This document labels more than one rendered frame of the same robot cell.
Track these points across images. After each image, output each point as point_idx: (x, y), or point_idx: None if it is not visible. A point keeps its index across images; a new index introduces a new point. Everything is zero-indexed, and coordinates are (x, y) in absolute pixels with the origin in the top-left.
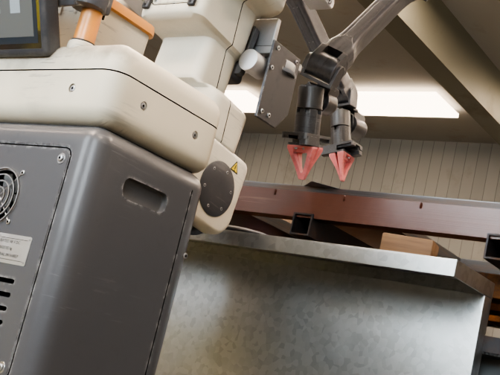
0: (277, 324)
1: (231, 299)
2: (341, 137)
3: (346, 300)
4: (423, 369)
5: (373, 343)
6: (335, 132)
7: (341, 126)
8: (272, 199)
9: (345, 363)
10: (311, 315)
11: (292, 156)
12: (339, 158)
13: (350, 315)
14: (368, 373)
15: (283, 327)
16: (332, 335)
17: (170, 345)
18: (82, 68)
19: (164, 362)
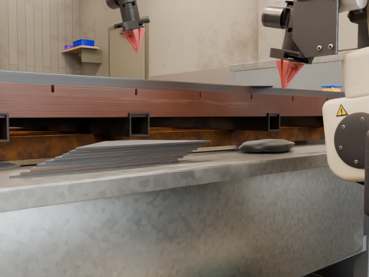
0: (287, 204)
1: (256, 198)
2: (138, 14)
3: (318, 172)
4: (351, 198)
5: (332, 194)
6: (133, 8)
7: (136, 4)
8: (250, 103)
9: (323, 211)
10: (303, 189)
11: (288, 71)
12: (141, 33)
13: (321, 181)
14: (332, 212)
15: (290, 204)
16: (315, 198)
17: (218, 258)
18: None
19: (216, 275)
